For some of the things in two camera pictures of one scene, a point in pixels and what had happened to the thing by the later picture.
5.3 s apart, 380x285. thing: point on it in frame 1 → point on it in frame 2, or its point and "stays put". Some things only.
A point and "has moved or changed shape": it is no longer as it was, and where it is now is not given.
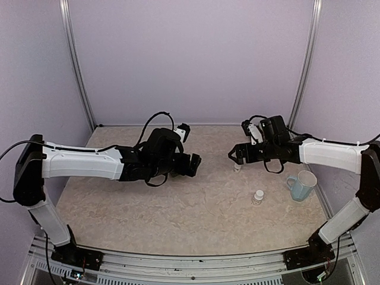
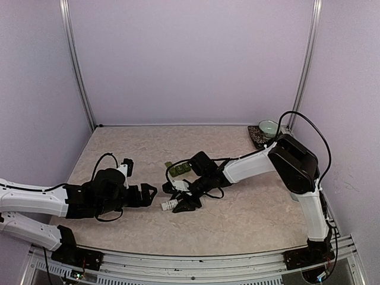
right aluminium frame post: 307,61 stays put
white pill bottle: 237,168 has moved or changed shape
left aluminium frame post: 64,5 stays put
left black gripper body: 183,169 → 133,201
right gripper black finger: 238,161 → 186,206
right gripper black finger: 241,147 → 167,187
